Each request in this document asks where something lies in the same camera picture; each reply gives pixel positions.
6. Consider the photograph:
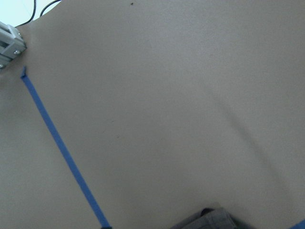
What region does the brown t-shirt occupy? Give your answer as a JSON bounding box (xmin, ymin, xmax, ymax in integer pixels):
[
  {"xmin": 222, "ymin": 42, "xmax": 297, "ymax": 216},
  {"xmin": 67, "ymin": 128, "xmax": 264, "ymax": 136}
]
[{"xmin": 170, "ymin": 207, "xmax": 257, "ymax": 229}]

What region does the aluminium frame post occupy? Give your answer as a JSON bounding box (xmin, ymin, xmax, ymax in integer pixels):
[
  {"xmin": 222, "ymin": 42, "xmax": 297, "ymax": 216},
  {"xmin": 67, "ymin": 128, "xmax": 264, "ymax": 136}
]
[{"xmin": 0, "ymin": 22, "xmax": 27, "ymax": 71}]

